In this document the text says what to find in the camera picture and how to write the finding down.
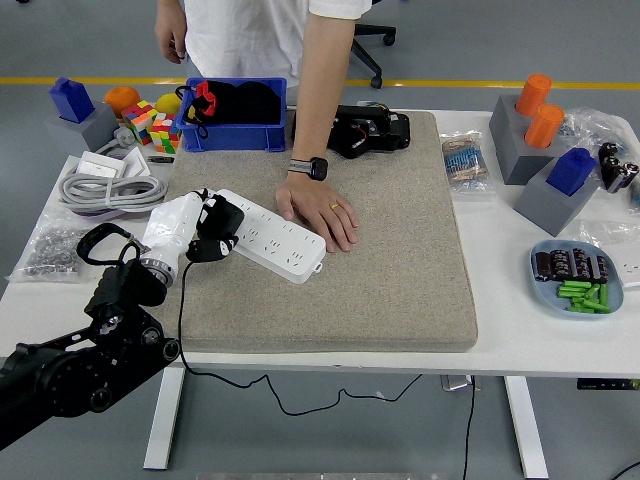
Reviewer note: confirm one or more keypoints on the blue plastic bin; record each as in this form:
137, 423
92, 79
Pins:
230, 137

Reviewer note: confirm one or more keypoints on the person's left forearm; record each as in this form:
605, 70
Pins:
320, 90

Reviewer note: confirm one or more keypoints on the black wristwatch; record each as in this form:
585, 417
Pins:
312, 167

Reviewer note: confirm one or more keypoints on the person's left hand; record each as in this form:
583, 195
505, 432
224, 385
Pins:
320, 207

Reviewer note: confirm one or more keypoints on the white power strip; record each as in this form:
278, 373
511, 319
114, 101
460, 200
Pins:
280, 240

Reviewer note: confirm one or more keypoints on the colourful puzzle cube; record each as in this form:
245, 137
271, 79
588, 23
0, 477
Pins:
167, 132
140, 120

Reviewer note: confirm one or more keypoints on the yellow ball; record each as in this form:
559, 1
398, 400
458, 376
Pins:
167, 102

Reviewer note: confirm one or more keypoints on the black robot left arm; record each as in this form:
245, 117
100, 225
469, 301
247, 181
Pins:
115, 320

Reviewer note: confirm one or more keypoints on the metal bracket under table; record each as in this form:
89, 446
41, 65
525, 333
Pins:
457, 382

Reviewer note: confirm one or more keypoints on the white table leg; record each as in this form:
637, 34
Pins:
527, 430
165, 420

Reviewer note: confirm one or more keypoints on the clear bag of resistors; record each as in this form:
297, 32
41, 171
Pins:
467, 162

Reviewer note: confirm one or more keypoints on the person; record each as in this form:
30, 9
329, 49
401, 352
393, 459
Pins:
250, 35

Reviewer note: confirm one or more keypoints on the grey-brown mat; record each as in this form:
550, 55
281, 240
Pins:
375, 260

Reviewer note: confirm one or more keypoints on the grey two-hole block holder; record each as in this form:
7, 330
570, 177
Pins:
505, 130

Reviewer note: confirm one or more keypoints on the person's right hand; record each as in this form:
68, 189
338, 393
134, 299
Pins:
171, 35

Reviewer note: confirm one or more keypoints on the black cloth pouch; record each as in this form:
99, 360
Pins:
250, 102

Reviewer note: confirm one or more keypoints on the green battery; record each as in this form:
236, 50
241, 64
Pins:
565, 284
597, 306
603, 294
567, 294
570, 289
592, 291
580, 310

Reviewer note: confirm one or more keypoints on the black office chair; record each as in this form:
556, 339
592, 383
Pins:
367, 60

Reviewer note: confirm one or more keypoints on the light blue plate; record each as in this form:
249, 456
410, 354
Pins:
545, 295

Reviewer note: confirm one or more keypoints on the blue plastic block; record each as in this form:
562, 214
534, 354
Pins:
72, 100
570, 172

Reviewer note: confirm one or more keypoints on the clear bag of metal nuts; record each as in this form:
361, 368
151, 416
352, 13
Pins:
50, 250

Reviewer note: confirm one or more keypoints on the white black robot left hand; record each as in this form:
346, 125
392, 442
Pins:
172, 225

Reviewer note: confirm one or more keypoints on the clear plastic bag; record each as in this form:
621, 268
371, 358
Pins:
610, 232
595, 125

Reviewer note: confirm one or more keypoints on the person's right forearm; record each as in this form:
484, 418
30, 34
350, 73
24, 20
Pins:
171, 5

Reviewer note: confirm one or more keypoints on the black table control panel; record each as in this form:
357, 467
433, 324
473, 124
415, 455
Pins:
600, 384

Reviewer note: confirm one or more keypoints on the small black usb stick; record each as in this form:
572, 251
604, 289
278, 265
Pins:
161, 159

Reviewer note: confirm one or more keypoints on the orange ball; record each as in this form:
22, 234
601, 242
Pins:
122, 97

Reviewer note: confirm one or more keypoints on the white cardboard box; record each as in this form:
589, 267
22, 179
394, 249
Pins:
102, 164

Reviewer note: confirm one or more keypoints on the purple white flat pack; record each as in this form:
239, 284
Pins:
100, 214

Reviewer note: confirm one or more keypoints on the orange cylinder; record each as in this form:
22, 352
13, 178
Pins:
534, 95
544, 125

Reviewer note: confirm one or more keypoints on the black plug adapter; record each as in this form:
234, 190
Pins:
227, 220

